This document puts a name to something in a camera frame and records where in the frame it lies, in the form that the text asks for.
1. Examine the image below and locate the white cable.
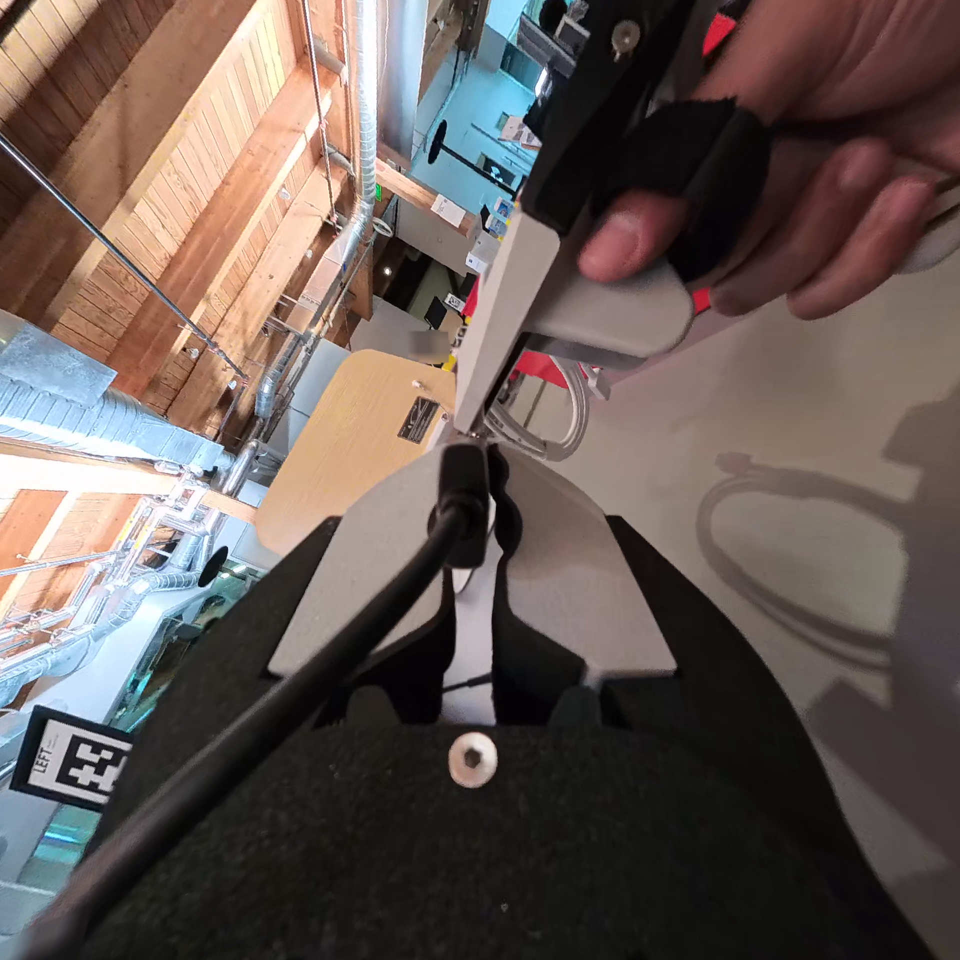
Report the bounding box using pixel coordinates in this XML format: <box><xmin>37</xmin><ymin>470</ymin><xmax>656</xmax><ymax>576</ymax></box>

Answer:
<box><xmin>480</xmin><ymin>360</ymin><xmax>591</xmax><ymax>462</ymax></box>

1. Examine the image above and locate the silver ventilation duct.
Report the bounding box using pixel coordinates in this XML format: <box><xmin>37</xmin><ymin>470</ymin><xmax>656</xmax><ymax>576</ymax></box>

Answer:
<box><xmin>0</xmin><ymin>309</ymin><xmax>249</xmax><ymax>489</ymax></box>

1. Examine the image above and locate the wooden book stand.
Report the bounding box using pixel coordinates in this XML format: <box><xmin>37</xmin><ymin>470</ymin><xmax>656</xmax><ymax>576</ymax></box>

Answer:
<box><xmin>253</xmin><ymin>348</ymin><xmax>457</xmax><ymax>558</ymax></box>

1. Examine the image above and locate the black floor lamp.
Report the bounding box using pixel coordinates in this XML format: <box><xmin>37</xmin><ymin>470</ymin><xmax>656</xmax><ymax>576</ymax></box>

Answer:
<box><xmin>422</xmin><ymin>118</ymin><xmax>526</xmax><ymax>175</ymax></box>

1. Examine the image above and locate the person's right hand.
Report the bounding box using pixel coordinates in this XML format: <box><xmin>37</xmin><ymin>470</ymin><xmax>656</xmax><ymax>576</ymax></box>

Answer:
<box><xmin>577</xmin><ymin>0</ymin><xmax>960</xmax><ymax>322</ymax></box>

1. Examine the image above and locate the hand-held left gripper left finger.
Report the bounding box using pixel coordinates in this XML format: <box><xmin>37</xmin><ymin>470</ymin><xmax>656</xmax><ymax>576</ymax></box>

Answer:
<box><xmin>266</xmin><ymin>446</ymin><xmax>459</xmax><ymax>725</ymax></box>

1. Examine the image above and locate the black cable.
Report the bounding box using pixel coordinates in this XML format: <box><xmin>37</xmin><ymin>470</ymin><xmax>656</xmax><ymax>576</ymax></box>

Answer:
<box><xmin>22</xmin><ymin>441</ymin><xmax>495</xmax><ymax>960</ymax></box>

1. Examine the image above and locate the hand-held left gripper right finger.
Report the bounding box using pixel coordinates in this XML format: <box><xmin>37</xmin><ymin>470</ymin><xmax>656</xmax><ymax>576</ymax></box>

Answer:
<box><xmin>487</xmin><ymin>444</ymin><xmax>678</xmax><ymax>725</ymax></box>

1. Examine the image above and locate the printed marker tag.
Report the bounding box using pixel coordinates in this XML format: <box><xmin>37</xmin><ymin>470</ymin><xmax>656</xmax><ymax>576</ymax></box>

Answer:
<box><xmin>9</xmin><ymin>705</ymin><xmax>135</xmax><ymax>813</ymax></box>

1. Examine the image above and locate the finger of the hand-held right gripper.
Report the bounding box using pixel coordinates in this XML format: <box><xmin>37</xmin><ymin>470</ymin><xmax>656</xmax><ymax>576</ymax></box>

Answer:
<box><xmin>452</xmin><ymin>212</ymin><xmax>564</xmax><ymax>438</ymax></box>

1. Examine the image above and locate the grey desk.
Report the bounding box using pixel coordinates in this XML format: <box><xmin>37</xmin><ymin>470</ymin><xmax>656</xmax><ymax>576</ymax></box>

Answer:
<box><xmin>450</xmin><ymin>247</ymin><xmax>960</xmax><ymax>960</ymax></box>

